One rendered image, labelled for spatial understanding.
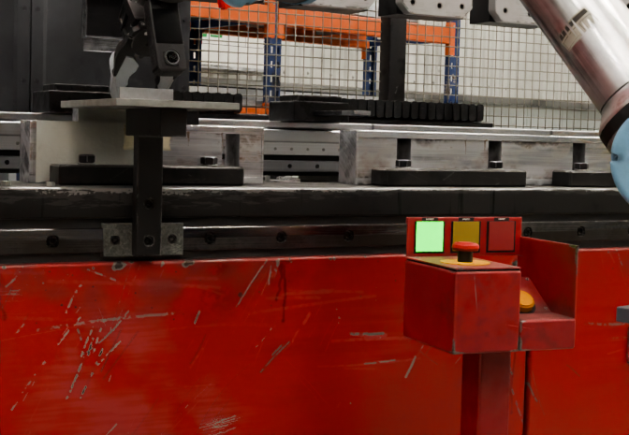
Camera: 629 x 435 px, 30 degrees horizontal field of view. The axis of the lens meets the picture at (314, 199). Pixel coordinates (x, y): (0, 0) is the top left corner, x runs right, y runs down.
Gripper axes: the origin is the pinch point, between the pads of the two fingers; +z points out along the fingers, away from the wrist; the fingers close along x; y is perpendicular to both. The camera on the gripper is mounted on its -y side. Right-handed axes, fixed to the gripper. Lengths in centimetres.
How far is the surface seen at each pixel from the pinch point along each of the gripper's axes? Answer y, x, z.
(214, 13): 163, -92, 94
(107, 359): -31.1, 6.6, 24.0
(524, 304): -46, -48, -1
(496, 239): -33, -49, -2
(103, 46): 10.4, 3.3, -1.8
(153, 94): -2.4, -1.3, -2.9
